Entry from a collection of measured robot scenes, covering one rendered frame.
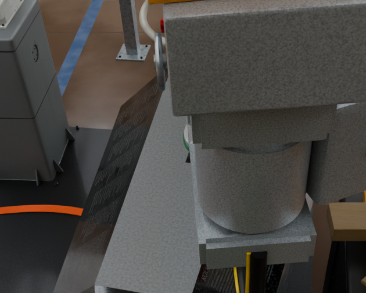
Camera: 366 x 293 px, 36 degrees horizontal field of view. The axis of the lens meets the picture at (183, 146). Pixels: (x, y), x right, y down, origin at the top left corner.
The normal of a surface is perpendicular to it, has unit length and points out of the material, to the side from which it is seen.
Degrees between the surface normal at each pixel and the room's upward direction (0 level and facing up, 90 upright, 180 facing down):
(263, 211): 90
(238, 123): 90
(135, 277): 0
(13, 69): 90
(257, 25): 90
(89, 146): 0
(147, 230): 0
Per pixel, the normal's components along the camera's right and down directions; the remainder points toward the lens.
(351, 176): 0.37, 0.59
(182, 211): -0.06, -0.75
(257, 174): -0.01, 0.66
